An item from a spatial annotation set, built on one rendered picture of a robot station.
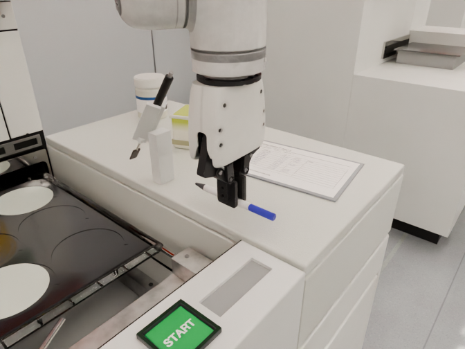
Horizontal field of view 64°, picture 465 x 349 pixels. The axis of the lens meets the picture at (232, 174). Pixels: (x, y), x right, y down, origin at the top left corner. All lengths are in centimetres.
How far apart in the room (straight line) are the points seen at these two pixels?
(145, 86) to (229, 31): 49
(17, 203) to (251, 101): 48
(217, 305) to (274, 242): 11
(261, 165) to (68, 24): 205
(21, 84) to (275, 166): 51
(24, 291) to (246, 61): 40
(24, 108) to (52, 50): 168
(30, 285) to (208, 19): 40
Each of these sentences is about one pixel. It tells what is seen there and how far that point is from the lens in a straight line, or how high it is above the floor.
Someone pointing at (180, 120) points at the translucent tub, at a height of 102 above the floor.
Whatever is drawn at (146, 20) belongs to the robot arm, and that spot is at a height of 122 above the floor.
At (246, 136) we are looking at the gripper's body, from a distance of 45.
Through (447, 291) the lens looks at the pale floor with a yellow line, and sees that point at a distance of 202.
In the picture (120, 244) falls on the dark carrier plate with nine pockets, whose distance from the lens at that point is 59.
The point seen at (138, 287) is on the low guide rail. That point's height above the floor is 84.
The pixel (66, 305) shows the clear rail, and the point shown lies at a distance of 52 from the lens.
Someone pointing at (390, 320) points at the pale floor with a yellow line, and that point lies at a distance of 178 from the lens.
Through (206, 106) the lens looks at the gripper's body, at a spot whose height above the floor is 113.
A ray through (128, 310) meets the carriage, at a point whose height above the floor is 88.
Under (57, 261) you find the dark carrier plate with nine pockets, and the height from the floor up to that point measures 90.
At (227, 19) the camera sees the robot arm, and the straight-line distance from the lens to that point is 39.
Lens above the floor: 125
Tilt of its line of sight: 28 degrees down
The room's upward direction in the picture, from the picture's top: straight up
